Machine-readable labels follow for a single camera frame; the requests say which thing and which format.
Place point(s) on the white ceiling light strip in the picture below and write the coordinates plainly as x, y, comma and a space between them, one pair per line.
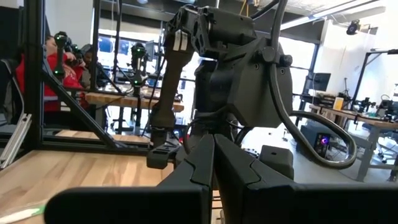
311, 17

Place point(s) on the black ceiling spotlight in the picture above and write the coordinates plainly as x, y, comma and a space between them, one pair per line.
353, 27

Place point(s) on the person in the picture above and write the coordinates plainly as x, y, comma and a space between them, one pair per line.
51, 96
88, 59

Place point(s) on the black robot arm green light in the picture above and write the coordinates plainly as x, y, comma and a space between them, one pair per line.
60, 49
138, 62

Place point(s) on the computer tower with coloured light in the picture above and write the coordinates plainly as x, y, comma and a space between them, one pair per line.
311, 137

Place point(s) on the grey office chair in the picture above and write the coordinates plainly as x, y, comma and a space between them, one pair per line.
9, 93

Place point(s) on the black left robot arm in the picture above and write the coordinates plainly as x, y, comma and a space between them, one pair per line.
248, 87

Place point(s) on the grey-legged wooden table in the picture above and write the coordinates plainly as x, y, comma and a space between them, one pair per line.
370, 149

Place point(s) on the black monitor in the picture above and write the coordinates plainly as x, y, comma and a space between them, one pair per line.
321, 81

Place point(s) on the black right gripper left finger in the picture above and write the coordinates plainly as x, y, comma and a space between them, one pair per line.
199, 174

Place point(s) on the white toothbrush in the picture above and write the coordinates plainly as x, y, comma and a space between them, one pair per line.
18, 215

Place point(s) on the silver aluminium profile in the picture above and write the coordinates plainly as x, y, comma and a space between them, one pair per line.
17, 140

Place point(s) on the wooden workbench table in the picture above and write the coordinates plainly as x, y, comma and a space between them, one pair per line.
130, 101

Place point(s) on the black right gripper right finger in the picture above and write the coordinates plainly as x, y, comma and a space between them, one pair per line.
242, 186

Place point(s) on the black station frame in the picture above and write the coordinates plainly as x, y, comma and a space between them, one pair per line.
362, 77

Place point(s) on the black aluminium table frame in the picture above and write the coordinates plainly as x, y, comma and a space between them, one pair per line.
32, 77

